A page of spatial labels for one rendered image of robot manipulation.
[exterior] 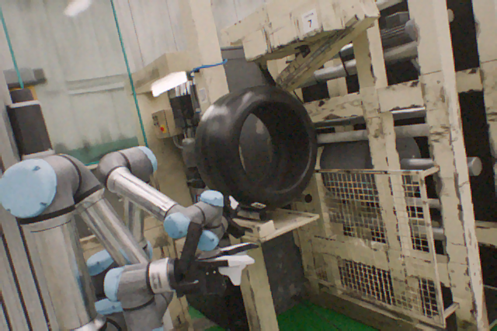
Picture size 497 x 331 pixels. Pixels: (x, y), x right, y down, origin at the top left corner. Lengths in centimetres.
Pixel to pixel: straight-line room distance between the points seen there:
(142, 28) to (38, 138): 1016
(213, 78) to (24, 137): 108
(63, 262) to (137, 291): 17
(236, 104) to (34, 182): 102
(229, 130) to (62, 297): 97
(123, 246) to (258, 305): 139
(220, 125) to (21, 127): 77
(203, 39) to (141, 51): 913
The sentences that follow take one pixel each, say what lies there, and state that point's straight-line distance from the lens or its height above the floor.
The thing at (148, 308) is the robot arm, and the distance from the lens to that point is 96.
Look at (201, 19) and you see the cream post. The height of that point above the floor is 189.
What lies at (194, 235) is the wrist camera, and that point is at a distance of 88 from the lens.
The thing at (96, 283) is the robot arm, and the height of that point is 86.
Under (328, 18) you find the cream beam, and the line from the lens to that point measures 178.
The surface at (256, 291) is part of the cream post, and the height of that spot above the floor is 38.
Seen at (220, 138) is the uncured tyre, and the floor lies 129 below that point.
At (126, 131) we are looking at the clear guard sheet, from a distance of 228.
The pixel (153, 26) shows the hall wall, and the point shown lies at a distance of 1144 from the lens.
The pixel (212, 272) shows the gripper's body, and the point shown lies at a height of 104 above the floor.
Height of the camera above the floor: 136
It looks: 8 degrees down
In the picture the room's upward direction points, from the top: 12 degrees counter-clockwise
